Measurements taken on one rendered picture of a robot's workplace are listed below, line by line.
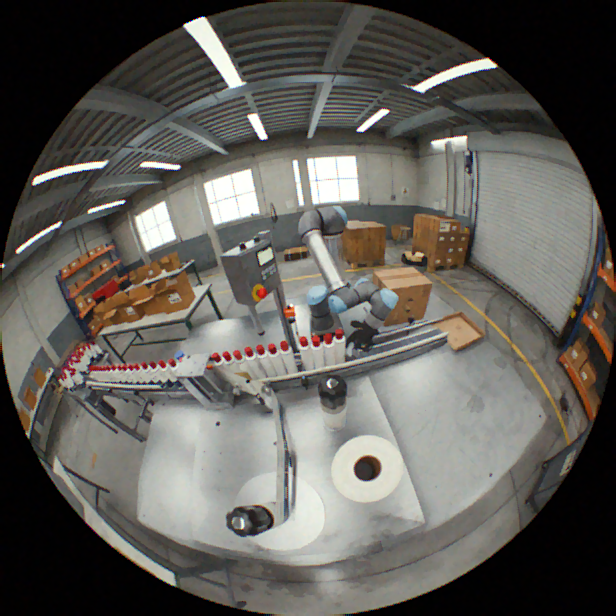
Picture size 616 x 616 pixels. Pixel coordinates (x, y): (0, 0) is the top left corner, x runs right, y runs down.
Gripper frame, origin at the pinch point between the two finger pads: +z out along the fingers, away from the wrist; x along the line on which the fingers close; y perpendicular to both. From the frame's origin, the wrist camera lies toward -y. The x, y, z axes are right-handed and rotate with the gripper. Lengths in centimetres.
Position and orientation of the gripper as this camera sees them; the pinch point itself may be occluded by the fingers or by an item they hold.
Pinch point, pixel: (347, 353)
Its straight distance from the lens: 86.6
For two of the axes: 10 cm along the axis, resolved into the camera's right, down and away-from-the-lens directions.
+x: 9.2, 2.4, 3.2
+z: -3.7, 8.0, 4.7
